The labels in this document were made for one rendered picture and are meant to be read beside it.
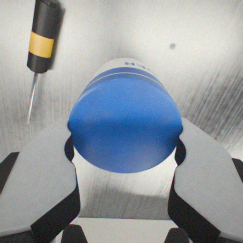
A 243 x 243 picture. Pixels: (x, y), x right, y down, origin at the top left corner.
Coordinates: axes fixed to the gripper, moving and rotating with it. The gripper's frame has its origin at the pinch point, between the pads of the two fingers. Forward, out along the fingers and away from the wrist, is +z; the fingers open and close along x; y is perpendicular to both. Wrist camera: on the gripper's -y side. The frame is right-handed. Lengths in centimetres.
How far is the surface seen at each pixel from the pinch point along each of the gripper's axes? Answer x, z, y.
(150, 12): 3.3, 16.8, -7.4
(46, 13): -10.0, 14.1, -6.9
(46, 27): -10.4, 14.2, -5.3
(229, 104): 18.6, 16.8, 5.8
